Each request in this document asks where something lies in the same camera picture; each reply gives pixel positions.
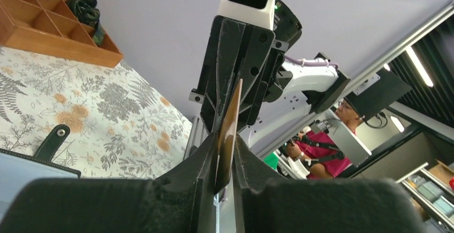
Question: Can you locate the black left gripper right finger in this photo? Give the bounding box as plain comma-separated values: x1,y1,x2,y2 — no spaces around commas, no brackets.
232,137,425,232

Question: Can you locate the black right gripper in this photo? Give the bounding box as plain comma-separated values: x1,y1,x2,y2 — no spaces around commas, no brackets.
191,0,302,133

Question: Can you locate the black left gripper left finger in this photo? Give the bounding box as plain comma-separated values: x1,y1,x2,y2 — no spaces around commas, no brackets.
1,133,218,232

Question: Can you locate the gold magnetic stripe card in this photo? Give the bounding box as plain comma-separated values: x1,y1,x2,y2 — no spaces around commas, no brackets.
214,79,243,194

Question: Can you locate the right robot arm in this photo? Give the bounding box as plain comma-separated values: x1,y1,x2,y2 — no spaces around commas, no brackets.
190,0,349,154

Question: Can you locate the person in pink shirt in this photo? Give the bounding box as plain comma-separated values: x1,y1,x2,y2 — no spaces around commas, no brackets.
286,99,363,179

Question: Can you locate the wooden compartment tray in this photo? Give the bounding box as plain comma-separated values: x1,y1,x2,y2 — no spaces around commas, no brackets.
1,0,123,67

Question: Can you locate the camouflage strap in tray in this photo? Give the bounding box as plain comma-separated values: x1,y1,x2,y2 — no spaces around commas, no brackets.
65,0,106,47

